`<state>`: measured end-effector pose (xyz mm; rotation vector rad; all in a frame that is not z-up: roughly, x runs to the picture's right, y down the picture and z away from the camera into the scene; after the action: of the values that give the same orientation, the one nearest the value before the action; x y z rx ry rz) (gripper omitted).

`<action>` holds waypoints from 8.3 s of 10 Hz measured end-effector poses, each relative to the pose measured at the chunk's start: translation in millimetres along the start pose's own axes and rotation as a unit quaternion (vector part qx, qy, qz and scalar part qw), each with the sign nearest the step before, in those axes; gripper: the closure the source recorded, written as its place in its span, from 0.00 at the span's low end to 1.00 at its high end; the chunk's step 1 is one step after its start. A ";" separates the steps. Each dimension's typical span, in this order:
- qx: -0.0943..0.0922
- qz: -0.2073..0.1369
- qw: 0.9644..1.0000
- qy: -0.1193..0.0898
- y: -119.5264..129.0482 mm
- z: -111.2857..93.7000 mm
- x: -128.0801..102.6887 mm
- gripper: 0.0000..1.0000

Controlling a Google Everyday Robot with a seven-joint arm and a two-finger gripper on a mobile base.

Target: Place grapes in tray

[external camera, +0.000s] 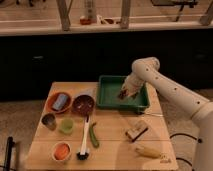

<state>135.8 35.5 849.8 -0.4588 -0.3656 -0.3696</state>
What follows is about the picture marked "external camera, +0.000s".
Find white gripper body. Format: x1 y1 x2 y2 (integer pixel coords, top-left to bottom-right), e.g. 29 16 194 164
121 74 144 97

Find dark grape bunch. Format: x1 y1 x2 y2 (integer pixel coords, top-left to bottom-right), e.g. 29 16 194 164
118 90 128 100

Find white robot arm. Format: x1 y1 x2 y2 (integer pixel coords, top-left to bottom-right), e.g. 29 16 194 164
120 57 213 171

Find green plastic tray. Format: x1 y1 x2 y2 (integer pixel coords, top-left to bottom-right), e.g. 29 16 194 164
96 75 150 114

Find dark brown bowl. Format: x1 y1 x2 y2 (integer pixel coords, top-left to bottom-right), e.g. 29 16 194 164
72 95 95 116

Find yellow corn cob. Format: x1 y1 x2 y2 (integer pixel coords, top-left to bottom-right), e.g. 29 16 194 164
135 146 161 158

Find green cucumber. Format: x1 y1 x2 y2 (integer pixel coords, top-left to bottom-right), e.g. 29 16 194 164
89 122 100 148

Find blue-grey sponge block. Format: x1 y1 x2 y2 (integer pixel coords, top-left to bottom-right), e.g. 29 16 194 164
52 93 68 110

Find wooden table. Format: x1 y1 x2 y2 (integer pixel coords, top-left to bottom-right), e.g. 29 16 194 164
25 86 178 171

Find green plastic cup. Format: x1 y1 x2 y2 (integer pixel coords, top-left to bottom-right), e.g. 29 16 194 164
59 118 73 134

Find orange bowl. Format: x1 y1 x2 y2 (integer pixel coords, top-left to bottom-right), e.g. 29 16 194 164
46 92 72 114

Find grey metal cup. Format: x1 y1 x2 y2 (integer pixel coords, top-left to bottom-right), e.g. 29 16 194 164
41 113 56 130

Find white bowl with carrot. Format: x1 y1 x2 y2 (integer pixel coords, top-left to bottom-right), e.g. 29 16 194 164
52 142 71 162

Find black cable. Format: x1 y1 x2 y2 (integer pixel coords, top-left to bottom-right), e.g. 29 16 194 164
169 132 198 168

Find black chair post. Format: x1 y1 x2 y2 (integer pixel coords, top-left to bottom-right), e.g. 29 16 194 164
3 136 15 171

